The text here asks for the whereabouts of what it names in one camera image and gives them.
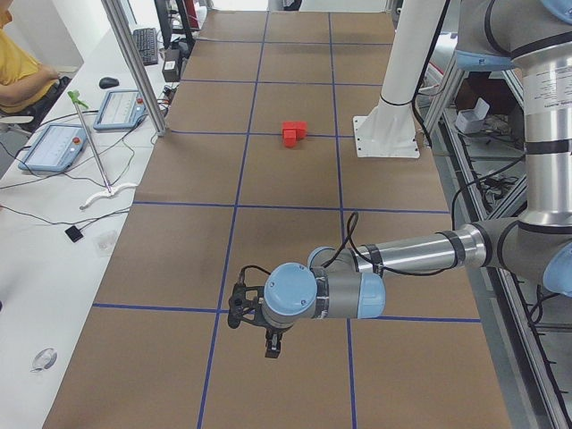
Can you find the red cube block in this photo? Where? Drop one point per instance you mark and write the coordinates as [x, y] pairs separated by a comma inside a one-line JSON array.
[[301, 129], [289, 128]]

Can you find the far blue teach pendant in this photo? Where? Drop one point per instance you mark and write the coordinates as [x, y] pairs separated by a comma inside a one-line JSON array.
[[121, 109]]

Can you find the red cube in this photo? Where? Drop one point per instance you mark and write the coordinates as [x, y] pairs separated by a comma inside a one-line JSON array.
[[289, 138]]

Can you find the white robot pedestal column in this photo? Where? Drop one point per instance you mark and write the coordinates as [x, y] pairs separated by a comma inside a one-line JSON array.
[[389, 131]]

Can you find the reacher grabber stick tool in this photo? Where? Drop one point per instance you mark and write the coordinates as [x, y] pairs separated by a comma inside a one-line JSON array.
[[110, 191]]

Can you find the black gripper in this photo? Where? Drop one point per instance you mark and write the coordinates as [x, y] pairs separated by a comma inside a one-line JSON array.
[[273, 332]]

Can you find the near blue teach pendant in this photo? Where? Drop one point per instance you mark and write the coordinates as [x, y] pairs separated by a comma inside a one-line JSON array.
[[55, 149]]

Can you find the small white open box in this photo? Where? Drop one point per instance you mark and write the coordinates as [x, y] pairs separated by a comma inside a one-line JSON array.
[[471, 121]]

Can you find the black power adapter box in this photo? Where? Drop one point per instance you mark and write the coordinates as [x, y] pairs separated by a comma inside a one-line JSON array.
[[171, 68]]

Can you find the aluminium frame post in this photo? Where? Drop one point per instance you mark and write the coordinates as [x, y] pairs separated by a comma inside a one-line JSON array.
[[120, 26]]

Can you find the black computer keyboard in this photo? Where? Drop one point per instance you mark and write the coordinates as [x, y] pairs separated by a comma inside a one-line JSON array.
[[146, 44]]

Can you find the blue teach pendant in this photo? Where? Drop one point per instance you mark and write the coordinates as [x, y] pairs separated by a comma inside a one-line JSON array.
[[55, 149], [121, 109]]

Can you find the small black square pad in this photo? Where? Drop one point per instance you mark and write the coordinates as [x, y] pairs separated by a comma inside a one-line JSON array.
[[74, 233]]

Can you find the person in yellow shirt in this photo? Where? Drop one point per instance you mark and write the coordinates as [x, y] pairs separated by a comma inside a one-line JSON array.
[[28, 87]]

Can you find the black computer mouse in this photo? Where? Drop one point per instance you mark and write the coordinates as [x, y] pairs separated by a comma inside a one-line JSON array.
[[108, 82]]

